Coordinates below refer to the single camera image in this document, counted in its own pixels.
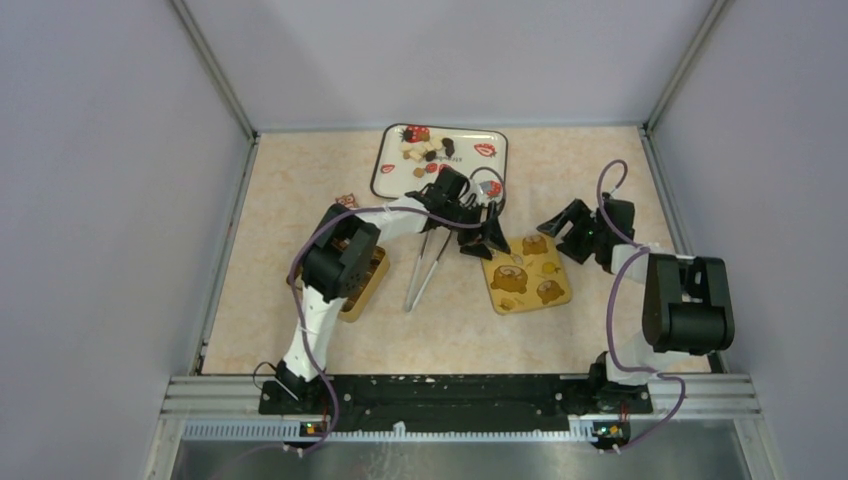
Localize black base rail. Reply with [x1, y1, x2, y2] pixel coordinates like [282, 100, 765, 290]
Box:
[258, 373, 653, 433]

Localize pile of chocolates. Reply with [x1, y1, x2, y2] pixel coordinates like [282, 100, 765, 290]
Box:
[399, 125, 456, 178]

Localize metal tongs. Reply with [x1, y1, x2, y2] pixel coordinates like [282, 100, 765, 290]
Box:
[404, 230, 454, 313]

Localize strawberry pattern tray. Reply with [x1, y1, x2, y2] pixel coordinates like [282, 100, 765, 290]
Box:
[370, 123, 509, 199]

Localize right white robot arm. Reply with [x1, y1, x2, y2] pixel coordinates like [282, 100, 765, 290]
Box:
[537, 193, 735, 412]

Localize gold chocolate box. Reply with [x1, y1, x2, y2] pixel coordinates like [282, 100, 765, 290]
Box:
[286, 241, 390, 331]

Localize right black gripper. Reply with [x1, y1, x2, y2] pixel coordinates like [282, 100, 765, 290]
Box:
[537, 201, 606, 266]

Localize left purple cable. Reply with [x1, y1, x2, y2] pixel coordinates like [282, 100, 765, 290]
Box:
[290, 168, 507, 457]

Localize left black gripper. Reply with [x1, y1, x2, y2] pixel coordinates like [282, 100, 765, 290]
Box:
[442, 200, 510, 261]

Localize wooden animal puzzle board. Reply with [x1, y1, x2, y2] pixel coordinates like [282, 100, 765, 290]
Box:
[481, 233, 573, 315]

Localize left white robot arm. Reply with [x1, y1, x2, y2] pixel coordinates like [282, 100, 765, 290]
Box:
[273, 168, 511, 414]

